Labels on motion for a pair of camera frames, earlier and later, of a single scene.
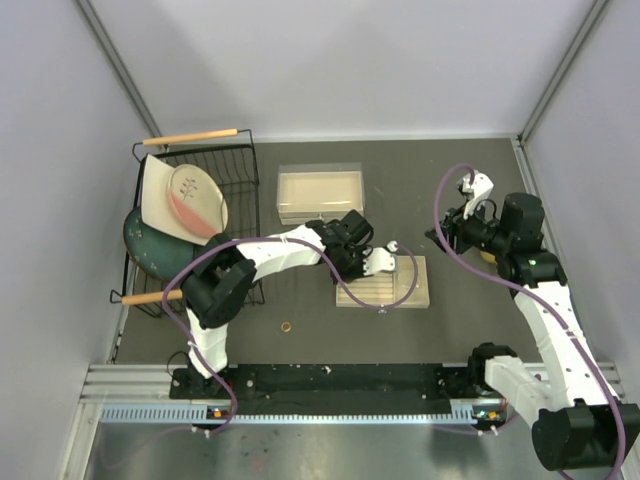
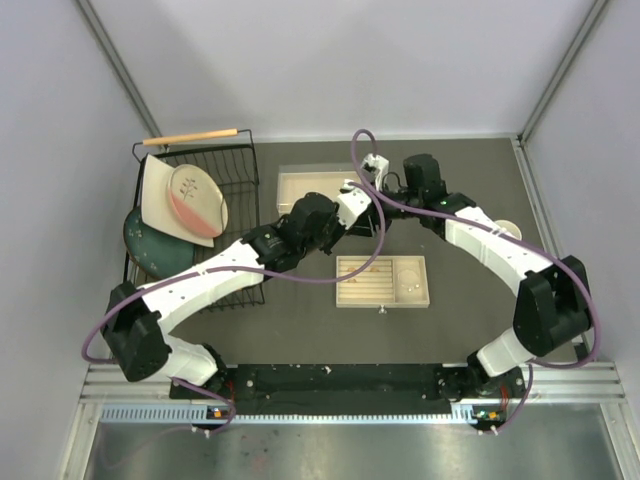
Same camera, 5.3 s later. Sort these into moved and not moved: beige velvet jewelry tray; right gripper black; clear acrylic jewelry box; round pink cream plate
Moved: right gripper black
Not moved: round pink cream plate; beige velvet jewelry tray; clear acrylic jewelry box
